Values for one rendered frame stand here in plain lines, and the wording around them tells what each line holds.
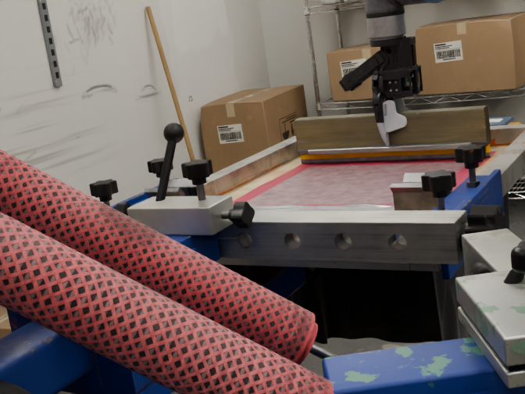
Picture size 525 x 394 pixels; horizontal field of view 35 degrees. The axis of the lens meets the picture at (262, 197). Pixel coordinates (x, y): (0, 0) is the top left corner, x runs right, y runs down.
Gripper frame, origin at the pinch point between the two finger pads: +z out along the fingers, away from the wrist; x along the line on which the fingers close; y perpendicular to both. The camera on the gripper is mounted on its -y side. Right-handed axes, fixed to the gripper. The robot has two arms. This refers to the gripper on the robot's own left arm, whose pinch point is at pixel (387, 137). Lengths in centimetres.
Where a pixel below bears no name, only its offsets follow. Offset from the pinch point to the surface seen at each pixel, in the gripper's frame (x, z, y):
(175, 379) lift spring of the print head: -122, -10, 31
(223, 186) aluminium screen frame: -24.8, 3.4, -25.2
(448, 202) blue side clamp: -49, 0, 27
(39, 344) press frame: -105, -2, 3
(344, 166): -4.4, 4.8, -8.3
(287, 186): -20.0, 4.8, -13.9
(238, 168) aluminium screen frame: -18.3, 1.4, -25.3
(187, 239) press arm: -79, -4, 3
